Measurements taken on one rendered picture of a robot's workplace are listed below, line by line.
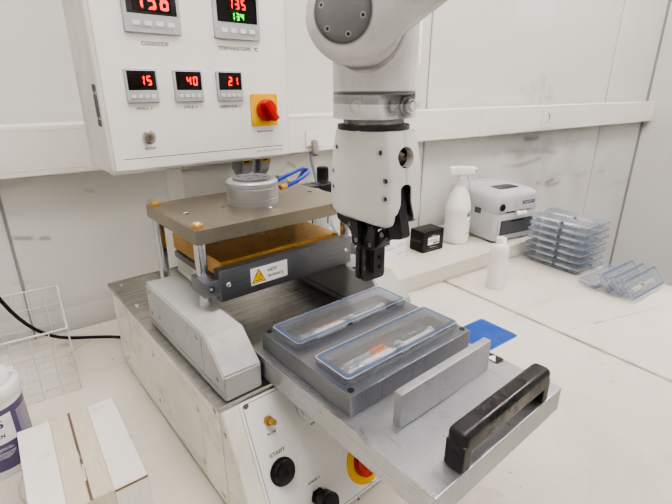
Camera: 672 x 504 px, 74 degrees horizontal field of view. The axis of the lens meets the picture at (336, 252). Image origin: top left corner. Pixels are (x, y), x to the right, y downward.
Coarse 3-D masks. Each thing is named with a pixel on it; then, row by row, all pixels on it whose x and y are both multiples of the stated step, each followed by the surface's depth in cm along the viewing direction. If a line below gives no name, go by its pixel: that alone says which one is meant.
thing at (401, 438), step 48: (288, 384) 51; (432, 384) 44; (480, 384) 49; (336, 432) 45; (384, 432) 42; (432, 432) 42; (528, 432) 46; (384, 480) 40; (432, 480) 37; (480, 480) 41
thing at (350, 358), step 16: (400, 320) 56; (416, 320) 56; (432, 320) 56; (448, 320) 56; (368, 336) 52; (384, 336) 52; (400, 336) 52; (416, 336) 52; (336, 352) 49; (352, 352) 49; (368, 352) 49; (384, 352) 49; (336, 368) 46; (352, 368) 46
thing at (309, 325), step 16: (336, 304) 60; (352, 304) 60; (368, 304) 60; (384, 304) 60; (288, 320) 56; (304, 320) 56; (320, 320) 56; (336, 320) 56; (352, 320) 56; (288, 336) 52; (304, 336) 52
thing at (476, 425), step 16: (528, 368) 45; (544, 368) 45; (512, 384) 43; (528, 384) 43; (544, 384) 45; (496, 400) 41; (512, 400) 41; (528, 400) 43; (544, 400) 46; (464, 416) 39; (480, 416) 39; (496, 416) 39; (512, 416) 42; (464, 432) 37; (480, 432) 38; (448, 448) 38; (464, 448) 37; (448, 464) 39; (464, 464) 37
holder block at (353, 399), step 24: (264, 336) 55; (336, 336) 54; (456, 336) 54; (288, 360) 51; (312, 360) 49; (408, 360) 49; (432, 360) 51; (312, 384) 48; (336, 384) 45; (360, 384) 45; (384, 384) 46; (360, 408) 45
